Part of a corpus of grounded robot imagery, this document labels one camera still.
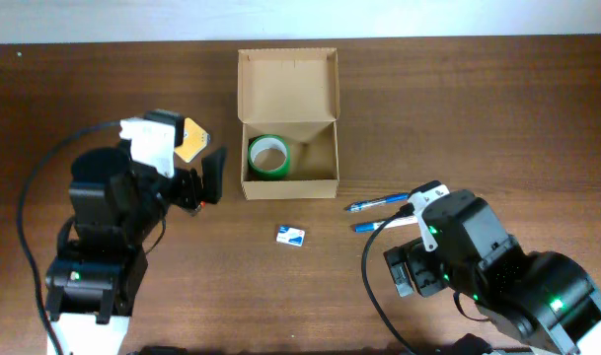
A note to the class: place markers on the blue white staples box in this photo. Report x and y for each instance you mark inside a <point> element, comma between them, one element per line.
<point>290,236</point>

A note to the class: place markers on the blue white marker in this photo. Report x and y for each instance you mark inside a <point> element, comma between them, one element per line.
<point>368,227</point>

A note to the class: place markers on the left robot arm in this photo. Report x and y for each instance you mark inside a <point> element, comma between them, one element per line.
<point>119,194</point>

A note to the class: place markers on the yellow sticky note pad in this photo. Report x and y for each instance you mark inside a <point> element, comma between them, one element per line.
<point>194,141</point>

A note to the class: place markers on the open brown cardboard box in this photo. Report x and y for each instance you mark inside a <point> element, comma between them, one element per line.
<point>292,93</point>

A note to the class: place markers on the green tape roll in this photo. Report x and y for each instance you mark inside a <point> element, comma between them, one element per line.
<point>269,157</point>

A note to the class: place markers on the blue ballpoint pen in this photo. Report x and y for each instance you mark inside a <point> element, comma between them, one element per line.
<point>371,203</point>

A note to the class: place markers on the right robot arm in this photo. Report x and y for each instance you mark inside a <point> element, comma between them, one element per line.
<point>544,300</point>

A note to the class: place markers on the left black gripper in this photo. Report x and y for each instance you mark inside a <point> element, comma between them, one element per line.
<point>188,182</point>

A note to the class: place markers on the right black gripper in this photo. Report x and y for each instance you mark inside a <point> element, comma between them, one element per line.
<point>399,269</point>

